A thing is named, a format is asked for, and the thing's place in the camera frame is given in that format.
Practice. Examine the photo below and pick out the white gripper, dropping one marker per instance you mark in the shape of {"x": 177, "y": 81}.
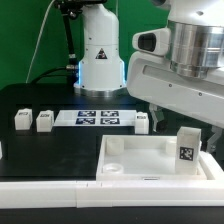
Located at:
{"x": 151, "y": 79}

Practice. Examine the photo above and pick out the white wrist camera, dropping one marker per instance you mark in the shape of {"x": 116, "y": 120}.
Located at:
{"x": 154, "y": 42}

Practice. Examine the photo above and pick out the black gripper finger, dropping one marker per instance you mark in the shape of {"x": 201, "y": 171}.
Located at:
{"x": 212, "y": 141}

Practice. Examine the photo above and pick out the white L-shaped fence wall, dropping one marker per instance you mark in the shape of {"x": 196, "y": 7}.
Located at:
{"x": 81, "y": 194}

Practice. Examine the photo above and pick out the white square tabletop part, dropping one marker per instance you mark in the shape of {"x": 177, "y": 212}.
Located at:
{"x": 134, "y": 157}

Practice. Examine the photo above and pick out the white marker plate with tags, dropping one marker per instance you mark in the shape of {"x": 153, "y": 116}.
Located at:
{"x": 95, "y": 118}

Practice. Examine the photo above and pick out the white part at left edge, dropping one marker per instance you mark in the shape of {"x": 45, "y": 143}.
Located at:
{"x": 1, "y": 153}

